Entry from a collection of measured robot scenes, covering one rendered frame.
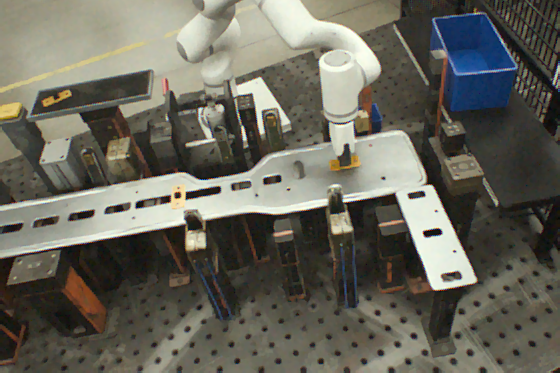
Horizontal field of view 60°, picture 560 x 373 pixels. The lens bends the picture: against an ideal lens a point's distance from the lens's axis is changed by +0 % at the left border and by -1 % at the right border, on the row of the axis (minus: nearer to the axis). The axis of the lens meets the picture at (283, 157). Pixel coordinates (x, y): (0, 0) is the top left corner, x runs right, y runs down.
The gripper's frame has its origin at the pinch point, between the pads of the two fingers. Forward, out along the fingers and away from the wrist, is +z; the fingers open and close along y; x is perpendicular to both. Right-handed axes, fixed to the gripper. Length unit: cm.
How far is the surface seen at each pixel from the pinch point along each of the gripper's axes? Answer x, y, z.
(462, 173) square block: 26.3, 15.2, -2.4
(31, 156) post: -96, -30, 5
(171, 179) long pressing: -48.8, -7.1, 3.5
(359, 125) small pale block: 6.9, -10.8, -0.4
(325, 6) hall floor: 39, -276, 103
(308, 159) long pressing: -9.3, -5.0, 3.5
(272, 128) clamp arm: -17.7, -14.5, -2.1
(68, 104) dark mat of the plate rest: -76, -30, -12
